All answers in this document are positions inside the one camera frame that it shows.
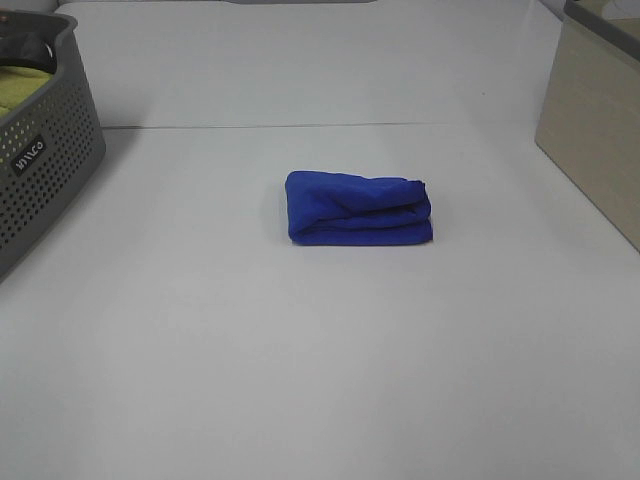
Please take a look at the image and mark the blue microfiber towel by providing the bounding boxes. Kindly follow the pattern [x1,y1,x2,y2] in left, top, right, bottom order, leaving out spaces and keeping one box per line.
[285,171,433,246]

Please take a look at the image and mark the grey perforated plastic basket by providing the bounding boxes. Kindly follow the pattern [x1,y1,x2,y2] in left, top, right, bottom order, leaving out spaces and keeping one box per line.
[1,10,106,276]

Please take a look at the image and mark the beige plastic storage box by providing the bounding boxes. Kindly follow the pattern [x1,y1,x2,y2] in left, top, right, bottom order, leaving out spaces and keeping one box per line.
[535,1,639,247]

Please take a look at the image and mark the yellow-green towel in basket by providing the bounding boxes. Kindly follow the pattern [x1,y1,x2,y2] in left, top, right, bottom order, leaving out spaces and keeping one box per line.
[1,66,54,121]

